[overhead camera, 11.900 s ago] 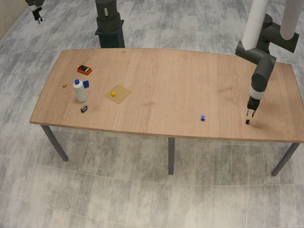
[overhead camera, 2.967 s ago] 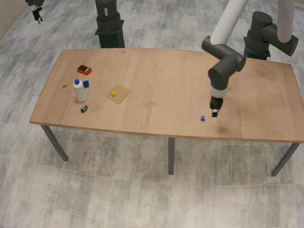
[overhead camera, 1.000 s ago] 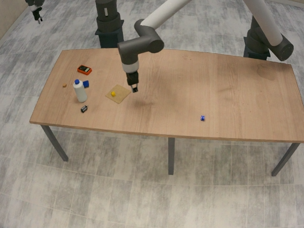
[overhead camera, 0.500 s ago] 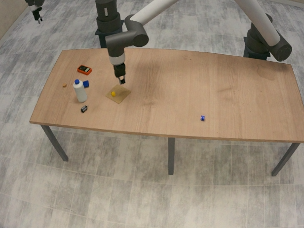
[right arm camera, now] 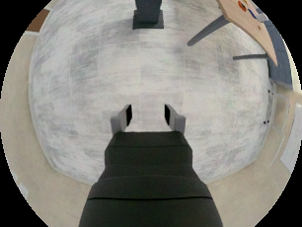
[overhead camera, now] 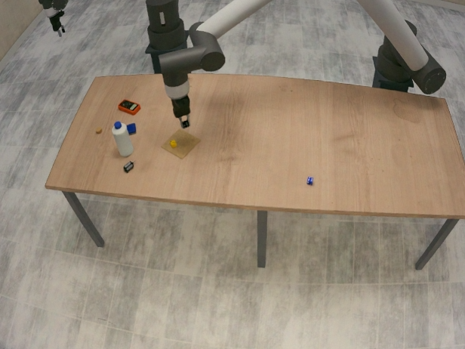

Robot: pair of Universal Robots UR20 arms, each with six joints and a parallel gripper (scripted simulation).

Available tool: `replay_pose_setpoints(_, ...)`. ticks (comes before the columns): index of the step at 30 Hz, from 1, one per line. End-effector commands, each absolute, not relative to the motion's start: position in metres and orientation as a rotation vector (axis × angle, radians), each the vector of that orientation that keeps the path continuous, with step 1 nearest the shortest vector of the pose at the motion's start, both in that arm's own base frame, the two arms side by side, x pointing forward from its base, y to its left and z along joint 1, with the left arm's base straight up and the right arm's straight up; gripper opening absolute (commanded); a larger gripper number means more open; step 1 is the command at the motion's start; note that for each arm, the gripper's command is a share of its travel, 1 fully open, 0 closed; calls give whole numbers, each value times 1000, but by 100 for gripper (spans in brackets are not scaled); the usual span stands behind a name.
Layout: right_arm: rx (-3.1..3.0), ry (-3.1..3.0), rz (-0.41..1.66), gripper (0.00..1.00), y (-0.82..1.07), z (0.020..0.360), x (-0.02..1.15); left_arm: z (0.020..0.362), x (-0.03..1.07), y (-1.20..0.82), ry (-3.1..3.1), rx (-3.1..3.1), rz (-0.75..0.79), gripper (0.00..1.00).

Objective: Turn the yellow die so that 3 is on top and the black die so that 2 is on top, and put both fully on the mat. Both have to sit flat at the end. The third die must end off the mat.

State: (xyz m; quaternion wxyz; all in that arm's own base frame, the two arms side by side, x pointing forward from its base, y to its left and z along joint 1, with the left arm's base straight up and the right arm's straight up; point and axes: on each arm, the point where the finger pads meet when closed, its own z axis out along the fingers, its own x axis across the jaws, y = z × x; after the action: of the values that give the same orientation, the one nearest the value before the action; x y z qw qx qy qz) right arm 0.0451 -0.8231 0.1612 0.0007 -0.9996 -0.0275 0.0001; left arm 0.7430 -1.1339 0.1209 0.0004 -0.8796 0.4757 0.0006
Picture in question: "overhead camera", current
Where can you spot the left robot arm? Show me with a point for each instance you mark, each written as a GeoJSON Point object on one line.
{"type": "Point", "coordinates": [400, 57]}

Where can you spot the tan mat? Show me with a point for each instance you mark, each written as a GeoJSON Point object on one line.
{"type": "Point", "coordinates": [185, 143]}

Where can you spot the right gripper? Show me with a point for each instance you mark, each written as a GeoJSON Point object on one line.
{"type": "Point", "coordinates": [55, 21]}

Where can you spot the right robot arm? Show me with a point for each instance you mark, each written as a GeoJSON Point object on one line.
{"type": "Point", "coordinates": [166, 31]}

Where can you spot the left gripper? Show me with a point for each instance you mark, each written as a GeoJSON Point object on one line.
{"type": "Point", "coordinates": [181, 101]}

